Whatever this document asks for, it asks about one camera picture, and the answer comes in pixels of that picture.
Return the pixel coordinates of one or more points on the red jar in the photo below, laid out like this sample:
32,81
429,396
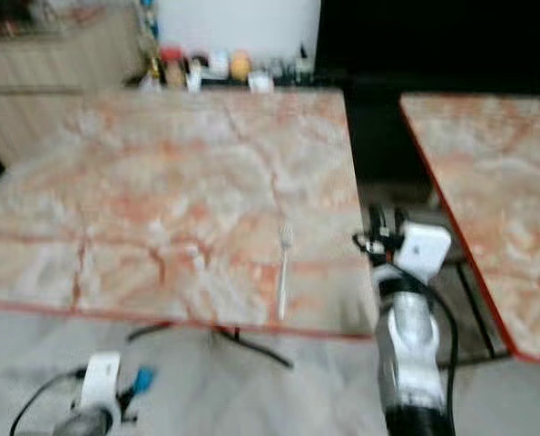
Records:
171,65

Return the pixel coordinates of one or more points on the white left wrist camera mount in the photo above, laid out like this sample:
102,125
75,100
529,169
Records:
101,380

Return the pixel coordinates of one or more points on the white cup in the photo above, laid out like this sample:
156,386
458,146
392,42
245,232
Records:
218,64

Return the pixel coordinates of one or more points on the teal turtle toy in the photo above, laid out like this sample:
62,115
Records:
143,379

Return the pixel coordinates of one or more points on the orange round jar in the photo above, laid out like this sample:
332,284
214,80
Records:
240,65

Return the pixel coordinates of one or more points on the golden bottle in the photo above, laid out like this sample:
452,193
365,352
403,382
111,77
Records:
153,71

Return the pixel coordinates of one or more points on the large marble pattern table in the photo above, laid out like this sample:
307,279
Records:
170,200

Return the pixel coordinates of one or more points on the silver fork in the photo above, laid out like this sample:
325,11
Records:
283,272

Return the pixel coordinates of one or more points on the small white box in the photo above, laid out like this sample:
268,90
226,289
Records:
260,83

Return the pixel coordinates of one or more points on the black television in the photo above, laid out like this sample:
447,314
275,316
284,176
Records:
433,41

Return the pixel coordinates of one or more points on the white panel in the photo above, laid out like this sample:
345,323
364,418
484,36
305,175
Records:
238,25

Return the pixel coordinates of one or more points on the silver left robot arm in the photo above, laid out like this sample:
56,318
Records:
83,423

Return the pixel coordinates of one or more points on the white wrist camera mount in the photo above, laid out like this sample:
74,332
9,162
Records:
424,251
101,380

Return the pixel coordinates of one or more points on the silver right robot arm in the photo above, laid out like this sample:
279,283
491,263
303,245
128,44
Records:
410,354

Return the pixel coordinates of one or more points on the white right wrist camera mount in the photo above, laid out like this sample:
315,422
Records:
424,251

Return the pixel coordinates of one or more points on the light wooden cabinet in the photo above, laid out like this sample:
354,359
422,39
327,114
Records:
52,82

